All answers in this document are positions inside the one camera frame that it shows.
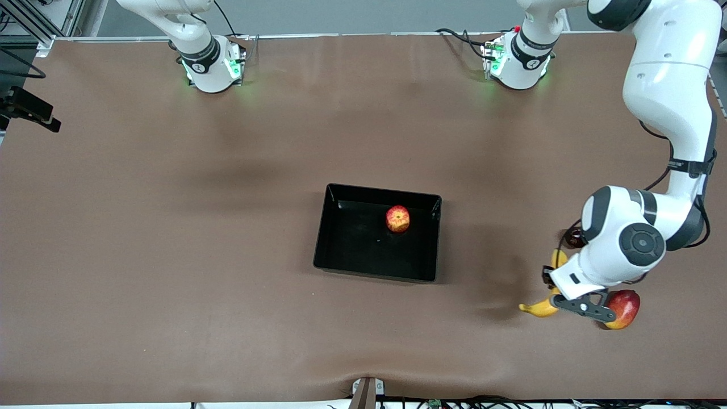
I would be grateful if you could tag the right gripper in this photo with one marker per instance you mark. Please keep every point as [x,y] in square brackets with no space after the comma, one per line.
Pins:
[27,103]

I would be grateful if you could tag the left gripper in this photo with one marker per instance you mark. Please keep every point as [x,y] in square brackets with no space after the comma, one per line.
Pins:
[548,277]

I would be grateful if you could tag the yellow banana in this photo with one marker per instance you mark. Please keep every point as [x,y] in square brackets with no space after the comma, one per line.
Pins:
[539,309]

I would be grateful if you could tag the red yellow apple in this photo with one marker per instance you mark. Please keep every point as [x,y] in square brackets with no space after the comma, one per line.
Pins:
[397,220]

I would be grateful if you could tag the black plastic box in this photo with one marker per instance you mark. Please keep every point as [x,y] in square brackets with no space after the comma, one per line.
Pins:
[352,250]

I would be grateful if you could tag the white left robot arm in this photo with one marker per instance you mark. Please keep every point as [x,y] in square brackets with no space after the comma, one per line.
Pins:
[670,85]

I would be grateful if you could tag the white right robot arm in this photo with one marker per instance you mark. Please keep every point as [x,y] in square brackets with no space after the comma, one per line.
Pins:
[207,68]

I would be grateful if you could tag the dark red plum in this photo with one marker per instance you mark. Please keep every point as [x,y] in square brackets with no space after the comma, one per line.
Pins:
[569,241]

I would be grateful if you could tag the red yellow mango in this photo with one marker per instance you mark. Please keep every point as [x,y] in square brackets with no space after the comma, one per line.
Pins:
[625,309]

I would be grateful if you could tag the small green circuit board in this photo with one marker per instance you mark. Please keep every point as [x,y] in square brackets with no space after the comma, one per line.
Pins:
[435,404]

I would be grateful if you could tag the brown table mat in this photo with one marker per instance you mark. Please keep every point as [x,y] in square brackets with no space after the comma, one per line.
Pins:
[227,255]

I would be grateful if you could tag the aluminium frame profile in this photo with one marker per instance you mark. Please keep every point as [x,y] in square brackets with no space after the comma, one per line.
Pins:
[71,14]

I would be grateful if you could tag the brown post with grey bracket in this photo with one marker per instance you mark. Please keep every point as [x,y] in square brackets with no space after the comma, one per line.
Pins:
[366,395]

